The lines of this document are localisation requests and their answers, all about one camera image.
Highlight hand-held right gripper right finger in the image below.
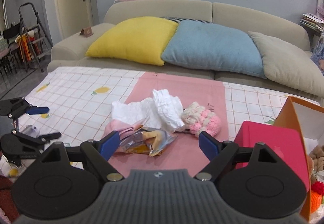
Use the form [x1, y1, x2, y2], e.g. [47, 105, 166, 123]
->
[195, 132, 279, 181]

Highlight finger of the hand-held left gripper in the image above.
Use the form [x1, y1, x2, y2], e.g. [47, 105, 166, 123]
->
[11, 131, 63, 149]
[10, 104, 50, 119]

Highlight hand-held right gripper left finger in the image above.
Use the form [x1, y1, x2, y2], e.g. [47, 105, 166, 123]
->
[42, 130, 124, 181]

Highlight clear plastic packet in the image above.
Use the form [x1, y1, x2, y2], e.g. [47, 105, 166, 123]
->
[116, 126, 178, 157]

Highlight orange cardboard box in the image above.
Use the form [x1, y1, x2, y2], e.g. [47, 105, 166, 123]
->
[275, 96, 324, 222]

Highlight orange crochet fruit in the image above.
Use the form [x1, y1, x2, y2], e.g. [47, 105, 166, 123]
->
[310, 180, 324, 213]

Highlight pink cloth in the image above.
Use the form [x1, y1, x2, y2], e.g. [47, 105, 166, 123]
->
[104, 119, 143, 141]

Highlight pink white crochet toy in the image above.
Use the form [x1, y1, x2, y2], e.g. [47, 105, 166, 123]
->
[181, 101, 222, 137]

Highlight white cloth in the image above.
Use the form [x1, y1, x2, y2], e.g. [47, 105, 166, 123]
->
[111, 98, 159, 128]

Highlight checkered lemon print tablecloth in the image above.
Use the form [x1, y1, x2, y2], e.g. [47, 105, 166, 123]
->
[0, 66, 324, 179]

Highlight person's fluffy clothing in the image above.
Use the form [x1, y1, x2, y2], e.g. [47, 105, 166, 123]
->
[0, 175, 21, 224]

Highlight pink mat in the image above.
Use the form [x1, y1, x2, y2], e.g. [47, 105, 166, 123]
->
[108, 72, 229, 179]

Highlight red box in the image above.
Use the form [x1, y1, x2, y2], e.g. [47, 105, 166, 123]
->
[233, 121, 310, 192]

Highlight table with green cloth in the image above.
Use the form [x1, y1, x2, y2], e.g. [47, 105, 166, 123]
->
[0, 34, 21, 63]

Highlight black chair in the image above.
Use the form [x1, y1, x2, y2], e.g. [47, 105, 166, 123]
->
[0, 24, 28, 75]

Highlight small wooden stand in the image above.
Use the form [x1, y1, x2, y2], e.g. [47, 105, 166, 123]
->
[80, 26, 94, 37]

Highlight metal step ladder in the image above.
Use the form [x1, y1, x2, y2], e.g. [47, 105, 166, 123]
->
[18, 3, 53, 73]

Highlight blue pillow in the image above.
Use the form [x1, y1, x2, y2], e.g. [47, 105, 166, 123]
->
[161, 20, 267, 79]

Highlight yellow pillow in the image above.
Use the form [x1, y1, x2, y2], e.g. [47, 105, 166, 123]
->
[85, 17, 179, 66]

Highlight beige pillow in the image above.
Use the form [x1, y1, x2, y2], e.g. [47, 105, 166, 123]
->
[247, 31, 324, 98]

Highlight striped cushion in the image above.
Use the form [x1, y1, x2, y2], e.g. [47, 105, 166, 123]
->
[159, 17, 212, 24]

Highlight beige sofa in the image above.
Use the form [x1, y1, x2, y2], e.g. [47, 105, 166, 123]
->
[47, 0, 324, 99]

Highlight printed figure pillow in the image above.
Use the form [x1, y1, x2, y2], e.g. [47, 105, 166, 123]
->
[311, 33, 324, 73]

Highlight stack of books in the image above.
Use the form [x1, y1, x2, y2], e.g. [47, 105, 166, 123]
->
[300, 13, 324, 33]

